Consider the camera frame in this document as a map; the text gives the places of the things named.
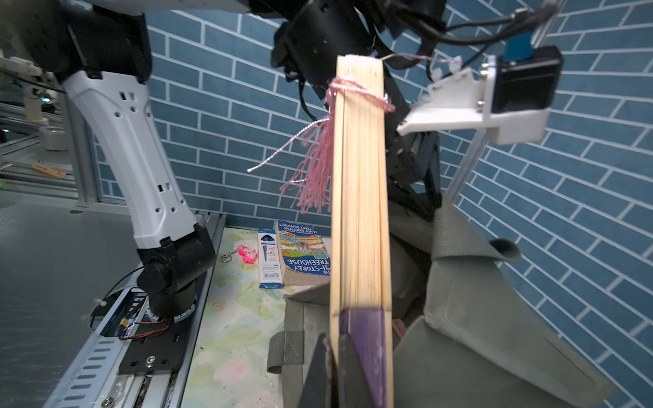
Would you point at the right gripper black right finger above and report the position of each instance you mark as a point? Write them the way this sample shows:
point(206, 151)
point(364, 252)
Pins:
point(353, 388)

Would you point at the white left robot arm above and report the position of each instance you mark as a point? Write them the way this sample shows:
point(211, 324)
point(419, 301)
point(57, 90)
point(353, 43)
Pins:
point(100, 54)

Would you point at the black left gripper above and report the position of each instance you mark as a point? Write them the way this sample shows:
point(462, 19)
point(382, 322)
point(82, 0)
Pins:
point(307, 47)

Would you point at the blue illustrated book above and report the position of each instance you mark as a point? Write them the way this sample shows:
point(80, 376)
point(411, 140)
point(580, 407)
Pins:
point(304, 255)

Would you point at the pink keychain toy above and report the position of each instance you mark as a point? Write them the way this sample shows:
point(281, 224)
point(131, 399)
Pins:
point(249, 256)

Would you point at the olive green canvas tote bag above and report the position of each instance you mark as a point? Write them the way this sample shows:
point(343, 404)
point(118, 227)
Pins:
point(471, 340)

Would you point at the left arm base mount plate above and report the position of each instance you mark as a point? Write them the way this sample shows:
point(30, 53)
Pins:
point(152, 344)

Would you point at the purple fan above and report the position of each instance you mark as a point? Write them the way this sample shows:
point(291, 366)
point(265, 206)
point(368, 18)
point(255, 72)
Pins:
point(348, 170)

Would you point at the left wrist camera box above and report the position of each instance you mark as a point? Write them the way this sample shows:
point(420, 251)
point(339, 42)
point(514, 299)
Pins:
point(511, 100)

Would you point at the white blue small box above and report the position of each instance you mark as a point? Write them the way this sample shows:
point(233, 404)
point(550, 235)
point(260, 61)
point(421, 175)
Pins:
point(269, 267)

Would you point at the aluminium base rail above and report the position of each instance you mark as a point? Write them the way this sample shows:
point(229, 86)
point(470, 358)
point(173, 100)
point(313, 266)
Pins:
point(92, 379)

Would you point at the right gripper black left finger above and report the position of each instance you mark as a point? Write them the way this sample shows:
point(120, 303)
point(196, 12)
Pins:
point(318, 387)

